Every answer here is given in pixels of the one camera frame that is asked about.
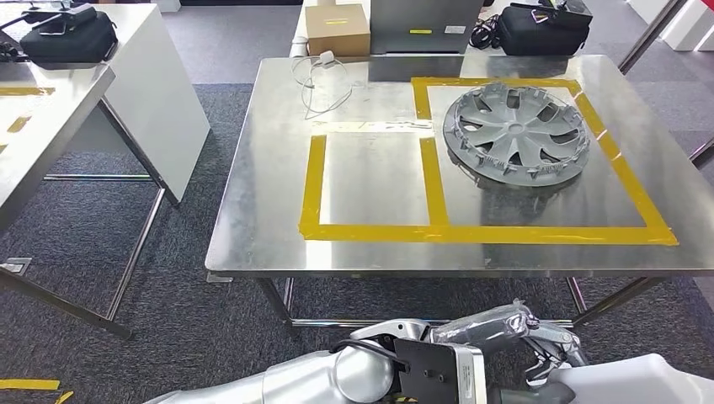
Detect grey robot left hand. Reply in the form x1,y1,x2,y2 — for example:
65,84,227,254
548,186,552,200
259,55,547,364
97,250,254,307
429,300,589,404

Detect black equipment bag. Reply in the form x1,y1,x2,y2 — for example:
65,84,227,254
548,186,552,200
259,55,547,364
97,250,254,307
496,3,594,57
19,5,120,64

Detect white charger with cable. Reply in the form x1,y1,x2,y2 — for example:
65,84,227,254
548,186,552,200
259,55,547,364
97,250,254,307
290,50,354,121

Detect grey metal case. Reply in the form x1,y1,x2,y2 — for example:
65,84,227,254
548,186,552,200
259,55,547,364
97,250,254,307
370,0,485,56

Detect metal floor plate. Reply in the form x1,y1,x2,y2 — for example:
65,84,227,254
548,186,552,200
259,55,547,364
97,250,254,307
0,257,33,276

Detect yellow floor tape strip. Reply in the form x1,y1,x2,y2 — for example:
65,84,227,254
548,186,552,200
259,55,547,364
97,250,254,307
0,379,61,391

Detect yellow tape on workbench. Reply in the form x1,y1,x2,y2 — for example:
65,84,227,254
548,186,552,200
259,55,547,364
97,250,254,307
298,77,680,247

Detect white plastic car part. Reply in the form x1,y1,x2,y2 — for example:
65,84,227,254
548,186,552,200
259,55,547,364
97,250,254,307
546,353,714,404

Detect grey wheel hubcap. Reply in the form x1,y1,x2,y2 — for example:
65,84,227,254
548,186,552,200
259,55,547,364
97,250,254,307
442,82,593,189

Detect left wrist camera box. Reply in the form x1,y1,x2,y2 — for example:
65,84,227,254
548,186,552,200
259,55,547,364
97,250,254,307
392,338,489,404

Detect black coiled cables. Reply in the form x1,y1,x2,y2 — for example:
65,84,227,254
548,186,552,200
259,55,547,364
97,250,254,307
469,13,502,51

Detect white cabinet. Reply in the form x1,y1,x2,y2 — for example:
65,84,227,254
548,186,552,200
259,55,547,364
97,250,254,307
627,0,714,52

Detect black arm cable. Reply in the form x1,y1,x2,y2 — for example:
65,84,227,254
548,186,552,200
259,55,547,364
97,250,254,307
328,338,411,375

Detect steel workbench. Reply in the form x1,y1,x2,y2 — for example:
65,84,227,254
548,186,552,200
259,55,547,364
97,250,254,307
205,54,714,330

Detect cardboard box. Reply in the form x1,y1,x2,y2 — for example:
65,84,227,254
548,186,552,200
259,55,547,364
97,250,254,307
305,3,371,57

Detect steel table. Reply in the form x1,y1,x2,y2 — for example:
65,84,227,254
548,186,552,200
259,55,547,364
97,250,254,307
0,62,168,341

